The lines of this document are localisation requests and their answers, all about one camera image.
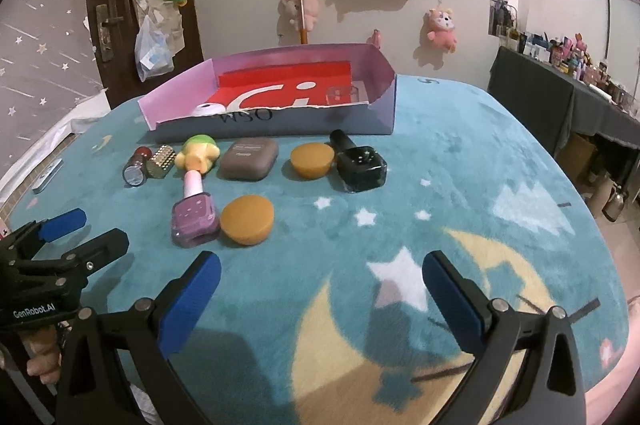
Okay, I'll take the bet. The dark red lipstick tube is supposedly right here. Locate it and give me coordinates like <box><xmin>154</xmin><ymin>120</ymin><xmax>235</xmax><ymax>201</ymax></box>
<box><xmin>122</xmin><ymin>147</ymin><xmax>153</xmax><ymax>188</ymax></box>

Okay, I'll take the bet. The purple nail polish bottle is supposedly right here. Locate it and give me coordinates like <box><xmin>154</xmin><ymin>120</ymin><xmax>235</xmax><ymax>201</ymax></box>
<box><xmin>171</xmin><ymin>171</ymin><xmax>220</xmax><ymax>247</ymax></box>

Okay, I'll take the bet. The orange round sponge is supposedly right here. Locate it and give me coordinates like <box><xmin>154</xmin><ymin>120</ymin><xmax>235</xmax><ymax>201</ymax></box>
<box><xmin>219</xmin><ymin>196</ymin><xmax>274</xmax><ymax>246</ymax></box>
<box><xmin>290</xmin><ymin>142</ymin><xmax>335</xmax><ymax>179</ymax></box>

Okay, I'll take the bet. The black perfume bottle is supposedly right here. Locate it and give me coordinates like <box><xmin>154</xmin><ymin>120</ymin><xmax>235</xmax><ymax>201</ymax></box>
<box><xmin>330</xmin><ymin>130</ymin><xmax>387</xmax><ymax>192</ymax></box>

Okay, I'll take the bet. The person's left hand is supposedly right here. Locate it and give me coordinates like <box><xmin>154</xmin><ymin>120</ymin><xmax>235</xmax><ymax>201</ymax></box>
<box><xmin>23</xmin><ymin>325</ymin><xmax>61</xmax><ymax>385</ymax></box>

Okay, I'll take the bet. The white remote control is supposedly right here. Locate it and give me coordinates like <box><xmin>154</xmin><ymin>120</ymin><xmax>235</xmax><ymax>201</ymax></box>
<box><xmin>32</xmin><ymin>158</ymin><xmax>64</xmax><ymax>194</ymax></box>

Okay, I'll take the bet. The green yellow mushroom toy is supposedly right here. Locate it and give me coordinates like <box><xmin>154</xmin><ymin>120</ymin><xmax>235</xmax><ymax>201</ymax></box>
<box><xmin>175</xmin><ymin>135</ymin><xmax>220</xmax><ymax>175</ymax></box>

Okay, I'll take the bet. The white round device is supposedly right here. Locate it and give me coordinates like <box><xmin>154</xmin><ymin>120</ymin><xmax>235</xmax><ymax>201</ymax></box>
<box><xmin>191</xmin><ymin>102</ymin><xmax>227</xmax><ymax>116</ymax></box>

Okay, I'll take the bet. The brown earbuds case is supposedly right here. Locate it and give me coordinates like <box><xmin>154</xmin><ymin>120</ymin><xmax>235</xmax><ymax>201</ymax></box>
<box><xmin>219</xmin><ymin>137</ymin><xmax>279</xmax><ymax>182</ymax></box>

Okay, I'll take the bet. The white plastic bag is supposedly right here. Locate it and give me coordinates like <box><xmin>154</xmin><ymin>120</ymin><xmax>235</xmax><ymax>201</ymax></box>
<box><xmin>134</xmin><ymin>16</ymin><xmax>174</xmax><ymax>83</ymax></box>

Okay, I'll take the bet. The dark brown door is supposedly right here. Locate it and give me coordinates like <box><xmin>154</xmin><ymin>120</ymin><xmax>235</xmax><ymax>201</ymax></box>
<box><xmin>83</xmin><ymin>0</ymin><xmax>205</xmax><ymax>109</ymax></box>

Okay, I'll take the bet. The teal star moon blanket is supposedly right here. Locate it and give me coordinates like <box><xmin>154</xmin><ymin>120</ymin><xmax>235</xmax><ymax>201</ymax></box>
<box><xmin>8</xmin><ymin>73</ymin><xmax>630</xmax><ymax>425</ymax></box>

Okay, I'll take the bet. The dark cloth side table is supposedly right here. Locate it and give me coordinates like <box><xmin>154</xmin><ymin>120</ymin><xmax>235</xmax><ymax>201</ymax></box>
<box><xmin>487</xmin><ymin>47</ymin><xmax>639</xmax><ymax>156</ymax></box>

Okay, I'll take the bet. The clear glass jar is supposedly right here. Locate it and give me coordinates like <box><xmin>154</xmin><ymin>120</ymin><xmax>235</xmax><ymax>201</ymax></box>
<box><xmin>326</xmin><ymin>84</ymin><xmax>360</xmax><ymax>107</ymax></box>

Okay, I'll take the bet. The pink cardboard box tray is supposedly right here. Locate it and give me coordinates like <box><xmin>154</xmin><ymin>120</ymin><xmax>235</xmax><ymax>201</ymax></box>
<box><xmin>138</xmin><ymin>43</ymin><xmax>397</xmax><ymax>142</ymax></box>

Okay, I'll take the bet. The pink plush toy left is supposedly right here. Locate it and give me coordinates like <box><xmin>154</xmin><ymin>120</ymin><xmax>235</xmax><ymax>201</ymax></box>
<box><xmin>281</xmin><ymin>0</ymin><xmax>321</xmax><ymax>32</ymax></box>

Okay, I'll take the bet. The pink plush toy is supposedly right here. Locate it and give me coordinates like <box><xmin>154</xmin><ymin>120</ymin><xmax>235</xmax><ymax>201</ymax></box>
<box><xmin>281</xmin><ymin>0</ymin><xmax>321</xmax><ymax>32</ymax></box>
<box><xmin>426</xmin><ymin>7</ymin><xmax>458</xmax><ymax>54</ymax></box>

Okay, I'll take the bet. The pink plush toy right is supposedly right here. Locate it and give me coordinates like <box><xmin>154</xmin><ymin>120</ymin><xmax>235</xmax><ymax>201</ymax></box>
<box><xmin>426</xmin><ymin>7</ymin><xmax>458</xmax><ymax>54</ymax></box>

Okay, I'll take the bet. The door handle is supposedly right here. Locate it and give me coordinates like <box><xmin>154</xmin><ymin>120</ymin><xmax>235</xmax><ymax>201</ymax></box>
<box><xmin>96</xmin><ymin>4</ymin><xmax>124</xmax><ymax>62</ymax></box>

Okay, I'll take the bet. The orange handled mop stick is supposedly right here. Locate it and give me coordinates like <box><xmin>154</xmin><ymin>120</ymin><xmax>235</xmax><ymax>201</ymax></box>
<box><xmin>298</xmin><ymin>0</ymin><xmax>308</xmax><ymax>45</ymax></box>

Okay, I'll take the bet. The whiteboard with black frame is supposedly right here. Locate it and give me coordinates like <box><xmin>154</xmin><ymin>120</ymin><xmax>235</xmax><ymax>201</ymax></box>
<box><xmin>606</xmin><ymin>0</ymin><xmax>640</xmax><ymax>96</ymax></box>

